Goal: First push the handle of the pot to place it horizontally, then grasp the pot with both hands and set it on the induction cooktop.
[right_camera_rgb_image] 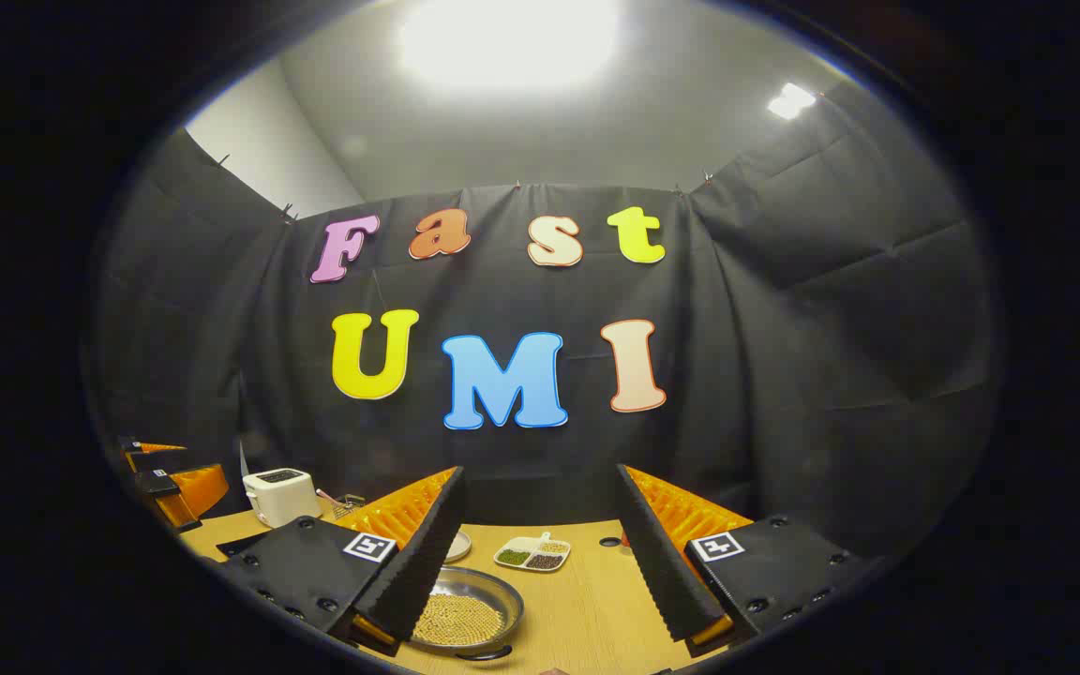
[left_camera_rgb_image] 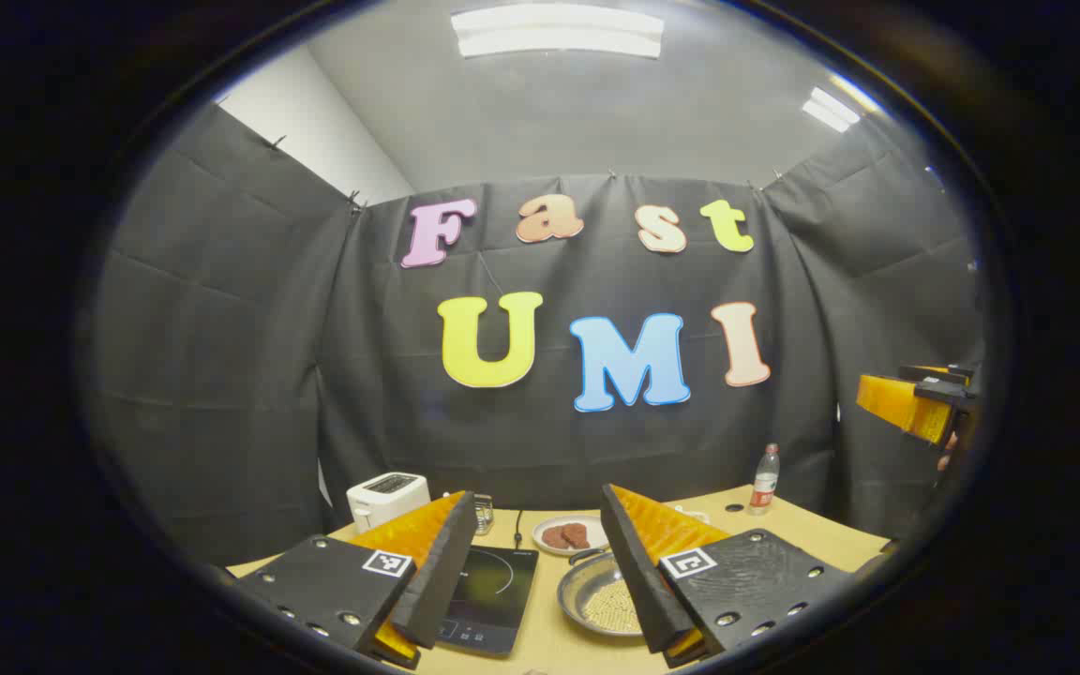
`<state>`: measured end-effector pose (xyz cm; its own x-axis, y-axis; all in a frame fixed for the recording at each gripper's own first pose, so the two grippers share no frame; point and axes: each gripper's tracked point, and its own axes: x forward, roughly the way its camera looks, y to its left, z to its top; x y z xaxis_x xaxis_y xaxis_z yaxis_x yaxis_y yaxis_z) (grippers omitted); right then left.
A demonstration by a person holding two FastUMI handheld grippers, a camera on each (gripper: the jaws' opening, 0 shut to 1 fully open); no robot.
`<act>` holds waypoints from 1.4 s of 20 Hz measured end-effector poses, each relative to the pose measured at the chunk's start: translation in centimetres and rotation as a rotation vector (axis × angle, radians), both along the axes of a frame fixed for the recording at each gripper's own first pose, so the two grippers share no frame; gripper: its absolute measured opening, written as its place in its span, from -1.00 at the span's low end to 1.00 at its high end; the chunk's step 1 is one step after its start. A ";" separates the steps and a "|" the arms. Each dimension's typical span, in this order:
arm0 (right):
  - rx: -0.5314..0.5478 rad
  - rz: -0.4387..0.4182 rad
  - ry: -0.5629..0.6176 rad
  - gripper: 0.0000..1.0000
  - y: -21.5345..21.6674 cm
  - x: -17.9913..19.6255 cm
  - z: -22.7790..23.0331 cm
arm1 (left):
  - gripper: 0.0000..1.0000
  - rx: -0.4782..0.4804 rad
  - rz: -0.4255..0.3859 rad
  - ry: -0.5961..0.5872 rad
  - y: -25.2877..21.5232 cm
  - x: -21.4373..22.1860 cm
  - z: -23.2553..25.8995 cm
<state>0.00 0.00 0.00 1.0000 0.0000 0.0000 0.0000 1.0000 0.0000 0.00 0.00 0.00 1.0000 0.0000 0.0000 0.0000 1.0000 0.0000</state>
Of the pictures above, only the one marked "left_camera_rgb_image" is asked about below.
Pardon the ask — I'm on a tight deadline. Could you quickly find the pile of soybeans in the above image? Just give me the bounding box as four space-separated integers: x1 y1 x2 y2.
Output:
581 579 643 636

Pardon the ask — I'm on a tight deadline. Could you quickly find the black induction cooktop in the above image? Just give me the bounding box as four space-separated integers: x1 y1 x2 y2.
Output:
434 546 539 657

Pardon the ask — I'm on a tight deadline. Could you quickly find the small ceiling light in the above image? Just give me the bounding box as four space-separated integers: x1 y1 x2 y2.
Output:
802 86 863 133

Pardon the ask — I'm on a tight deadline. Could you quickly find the white toaster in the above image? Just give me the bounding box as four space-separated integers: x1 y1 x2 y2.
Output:
346 472 431 533

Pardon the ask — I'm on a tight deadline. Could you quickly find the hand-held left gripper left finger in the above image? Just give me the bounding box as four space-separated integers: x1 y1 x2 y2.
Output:
235 490 479 670

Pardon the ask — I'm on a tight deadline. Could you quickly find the stainless steel pot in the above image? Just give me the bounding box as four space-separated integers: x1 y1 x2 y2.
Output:
557 547 646 639

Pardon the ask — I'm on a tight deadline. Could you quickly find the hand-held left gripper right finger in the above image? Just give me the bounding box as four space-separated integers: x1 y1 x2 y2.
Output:
600 484 855 668

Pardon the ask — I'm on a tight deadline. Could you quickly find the clear water bottle red label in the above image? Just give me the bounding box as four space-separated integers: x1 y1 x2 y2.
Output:
748 443 781 517

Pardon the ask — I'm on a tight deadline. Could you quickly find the long ceiling light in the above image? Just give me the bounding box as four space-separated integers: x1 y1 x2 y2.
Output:
451 3 665 59

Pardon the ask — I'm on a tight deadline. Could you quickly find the white round plate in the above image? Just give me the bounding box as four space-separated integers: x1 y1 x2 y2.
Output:
532 515 610 557

